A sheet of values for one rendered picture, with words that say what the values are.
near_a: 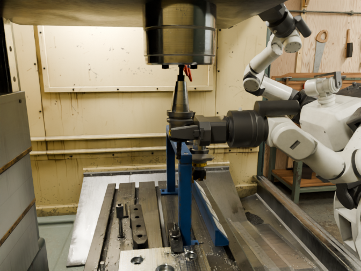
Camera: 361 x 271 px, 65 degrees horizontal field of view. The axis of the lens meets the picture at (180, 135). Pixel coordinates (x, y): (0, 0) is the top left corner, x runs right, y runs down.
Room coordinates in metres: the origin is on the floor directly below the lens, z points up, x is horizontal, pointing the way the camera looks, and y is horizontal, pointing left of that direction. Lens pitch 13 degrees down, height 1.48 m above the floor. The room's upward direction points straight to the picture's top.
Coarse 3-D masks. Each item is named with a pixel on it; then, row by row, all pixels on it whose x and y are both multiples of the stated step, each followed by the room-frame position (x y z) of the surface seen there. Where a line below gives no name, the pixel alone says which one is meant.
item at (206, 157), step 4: (192, 156) 0.84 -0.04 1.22; (196, 156) 0.84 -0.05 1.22; (200, 156) 0.84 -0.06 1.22; (204, 156) 0.84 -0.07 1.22; (208, 156) 0.84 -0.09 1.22; (212, 156) 0.84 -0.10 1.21; (192, 160) 0.81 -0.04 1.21; (196, 160) 0.81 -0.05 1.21; (200, 160) 0.81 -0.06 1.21; (204, 160) 0.82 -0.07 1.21; (208, 160) 0.82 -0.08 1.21
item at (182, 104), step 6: (180, 84) 0.64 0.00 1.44; (186, 84) 0.65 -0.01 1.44; (174, 90) 0.65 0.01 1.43; (180, 90) 0.64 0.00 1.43; (186, 90) 0.65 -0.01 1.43; (174, 96) 0.64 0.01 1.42; (180, 96) 0.64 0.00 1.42; (186, 96) 0.65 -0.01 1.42; (174, 102) 0.64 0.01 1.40; (180, 102) 0.64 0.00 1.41; (186, 102) 0.64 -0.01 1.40; (174, 108) 0.64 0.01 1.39; (180, 108) 0.63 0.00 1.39; (186, 108) 0.64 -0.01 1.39
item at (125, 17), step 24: (0, 0) 0.59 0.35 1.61; (24, 0) 0.59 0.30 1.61; (48, 0) 0.59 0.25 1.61; (72, 0) 0.59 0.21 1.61; (96, 0) 0.59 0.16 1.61; (120, 0) 0.59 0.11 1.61; (144, 0) 0.59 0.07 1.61; (216, 0) 0.59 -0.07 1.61; (240, 0) 0.59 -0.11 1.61; (264, 0) 0.59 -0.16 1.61; (24, 24) 0.90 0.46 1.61; (48, 24) 0.90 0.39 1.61; (72, 24) 0.90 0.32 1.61; (96, 24) 0.90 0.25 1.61; (120, 24) 0.90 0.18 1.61; (216, 24) 0.90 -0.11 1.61
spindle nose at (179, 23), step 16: (160, 0) 0.59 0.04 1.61; (176, 0) 0.58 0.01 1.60; (192, 0) 0.59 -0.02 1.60; (144, 16) 0.63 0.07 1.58; (160, 16) 0.59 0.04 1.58; (176, 16) 0.58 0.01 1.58; (192, 16) 0.59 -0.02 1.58; (208, 16) 0.61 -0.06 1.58; (144, 32) 0.63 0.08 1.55; (160, 32) 0.59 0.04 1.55; (176, 32) 0.58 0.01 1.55; (192, 32) 0.59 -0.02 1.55; (208, 32) 0.61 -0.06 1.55; (144, 48) 0.64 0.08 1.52; (160, 48) 0.59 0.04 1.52; (176, 48) 0.58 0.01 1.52; (192, 48) 0.59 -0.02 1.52; (208, 48) 0.61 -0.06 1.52; (160, 64) 0.60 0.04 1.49; (176, 64) 0.59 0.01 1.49; (192, 64) 0.59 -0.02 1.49; (208, 64) 0.62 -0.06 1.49
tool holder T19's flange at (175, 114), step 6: (168, 114) 0.64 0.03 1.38; (174, 114) 0.63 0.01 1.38; (180, 114) 0.62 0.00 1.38; (186, 114) 0.63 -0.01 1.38; (192, 114) 0.64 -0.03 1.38; (168, 120) 0.64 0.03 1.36; (174, 120) 0.63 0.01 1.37; (180, 120) 0.63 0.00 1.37; (186, 120) 0.63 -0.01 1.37; (192, 120) 0.64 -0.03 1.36
